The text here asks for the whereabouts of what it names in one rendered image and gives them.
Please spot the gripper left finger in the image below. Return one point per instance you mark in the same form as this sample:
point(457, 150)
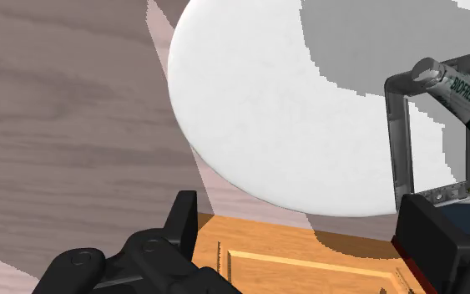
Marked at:
point(153, 260)

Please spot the white tube with green end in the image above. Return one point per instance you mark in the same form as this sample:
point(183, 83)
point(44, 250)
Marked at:
point(462, 95)

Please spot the white round table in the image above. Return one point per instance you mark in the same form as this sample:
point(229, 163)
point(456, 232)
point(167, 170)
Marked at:
point(259, 122)

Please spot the grey rectangular frame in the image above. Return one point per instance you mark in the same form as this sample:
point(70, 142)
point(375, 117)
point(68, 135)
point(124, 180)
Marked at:
point(397, 142)

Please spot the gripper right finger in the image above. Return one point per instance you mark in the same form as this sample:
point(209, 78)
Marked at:
point(434, 240)

